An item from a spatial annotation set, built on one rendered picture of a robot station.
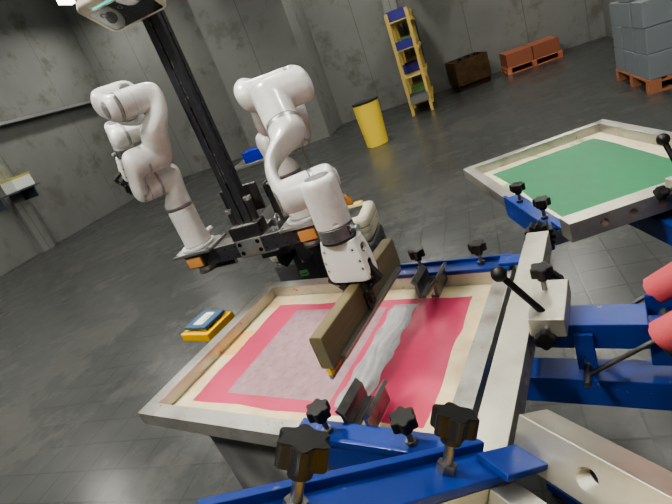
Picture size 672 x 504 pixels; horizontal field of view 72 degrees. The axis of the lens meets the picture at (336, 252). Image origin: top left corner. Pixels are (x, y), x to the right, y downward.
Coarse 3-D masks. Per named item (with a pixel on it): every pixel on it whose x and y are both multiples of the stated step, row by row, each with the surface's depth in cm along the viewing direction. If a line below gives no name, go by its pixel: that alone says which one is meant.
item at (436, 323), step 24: (288, 312) 138; (312, 312) 132; (384, 312) 119; (432, 312) 111; (456, 312) 108; (264, 336) 130; (288, 336) 125; (408, 336) 106; (432, 336) 103; (456, 336) 100
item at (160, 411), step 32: (288, 288) 146; (320, 288) 140; (480, 320) 96; (480, 352) 87; (192, 384) 120; (480, 384) 80; (160, 416) 106; (192, 416) 101; (224, 416) 97; (256, 416) 94
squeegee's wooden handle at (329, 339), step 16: (384, 240) 112; (384, 256) 107; (384, 272) 107; (352, 288) 96; (336, 304) 92; (352, 304) 94; (336, 320) 88; (352, 320) 93; (320, 336) 84; (336, 336) 88; (320, 352) 85; (336, 352) 87
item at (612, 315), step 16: (608, 304) 79; (624, 304) 78; (640, 304) 76; (576, 320) 78; (592, 320) 77; (608, 320) 76; (624, 320) 74; (640, 320) 73; (608, 336) 76; (624, 336) 75; (640, 336) 73
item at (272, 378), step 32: (256, 352) 123; (288, 352) 118; (352, 352) 108; (416, 352) 100; (448, 352) 96; (224, 384) 115; (256, 384) 110; (288, 384) 106; (320, 384) 101; (416, 384) 91; (384, 416) 86; (416, 416) 83
